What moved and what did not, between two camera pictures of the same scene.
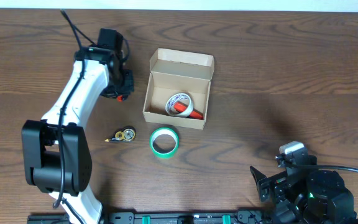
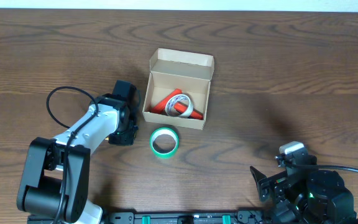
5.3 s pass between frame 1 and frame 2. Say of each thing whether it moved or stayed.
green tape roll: stayed
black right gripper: stayed
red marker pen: stayed
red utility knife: moved
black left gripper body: moved
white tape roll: stayed
